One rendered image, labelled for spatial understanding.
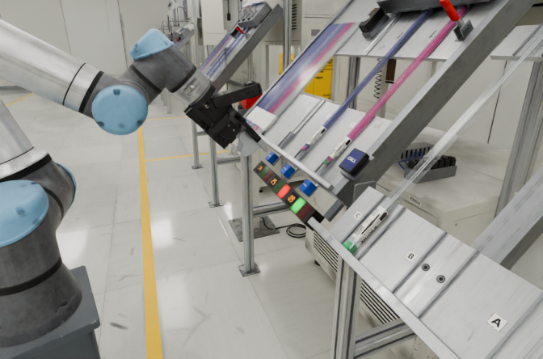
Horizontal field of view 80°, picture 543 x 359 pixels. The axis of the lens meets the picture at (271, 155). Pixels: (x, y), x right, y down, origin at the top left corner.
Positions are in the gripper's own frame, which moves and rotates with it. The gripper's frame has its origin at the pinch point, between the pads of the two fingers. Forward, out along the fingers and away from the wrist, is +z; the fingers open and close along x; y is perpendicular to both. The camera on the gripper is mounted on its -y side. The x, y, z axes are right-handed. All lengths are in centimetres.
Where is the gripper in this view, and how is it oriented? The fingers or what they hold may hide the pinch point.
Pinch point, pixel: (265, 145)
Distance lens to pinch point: 79.2
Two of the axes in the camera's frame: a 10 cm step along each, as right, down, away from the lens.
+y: -6.8, 7.3, -0.4
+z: 6.3, 6.1, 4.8
